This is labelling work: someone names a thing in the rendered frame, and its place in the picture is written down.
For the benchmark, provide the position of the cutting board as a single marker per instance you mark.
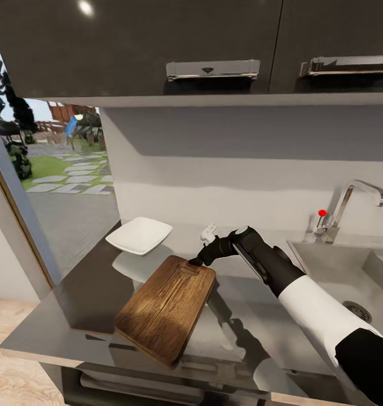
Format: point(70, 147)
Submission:
point(160, 317)

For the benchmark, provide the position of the dishwasher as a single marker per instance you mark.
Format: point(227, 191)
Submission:
point(81, 387)

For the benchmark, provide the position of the cabinet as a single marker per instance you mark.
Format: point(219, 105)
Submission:
point(194, 53)

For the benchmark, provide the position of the drop in sink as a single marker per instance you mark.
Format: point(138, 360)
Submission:
point(351, 274)

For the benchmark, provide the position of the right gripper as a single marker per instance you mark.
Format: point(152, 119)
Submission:
point(209, 253)

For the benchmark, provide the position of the bowl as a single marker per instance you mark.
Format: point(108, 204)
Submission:
point(140, 236)

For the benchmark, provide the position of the fixed window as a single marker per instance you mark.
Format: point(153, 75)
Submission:
point(56, 177)

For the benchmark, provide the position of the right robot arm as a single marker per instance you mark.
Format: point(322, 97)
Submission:
point(350, 347)

